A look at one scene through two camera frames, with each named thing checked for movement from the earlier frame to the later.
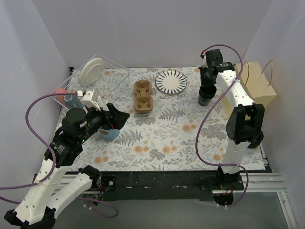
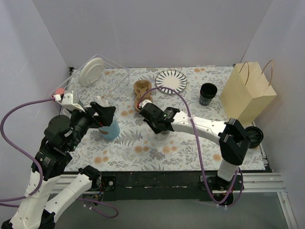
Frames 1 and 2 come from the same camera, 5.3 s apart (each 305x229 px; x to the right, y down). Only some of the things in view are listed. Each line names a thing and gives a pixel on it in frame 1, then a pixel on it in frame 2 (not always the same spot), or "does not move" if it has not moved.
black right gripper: x=206 y=83 -> x=151 y=118
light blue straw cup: x=111 y=134 does not move
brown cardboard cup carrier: x=143 y=100 does not move
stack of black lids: x=256 y=142 does not move
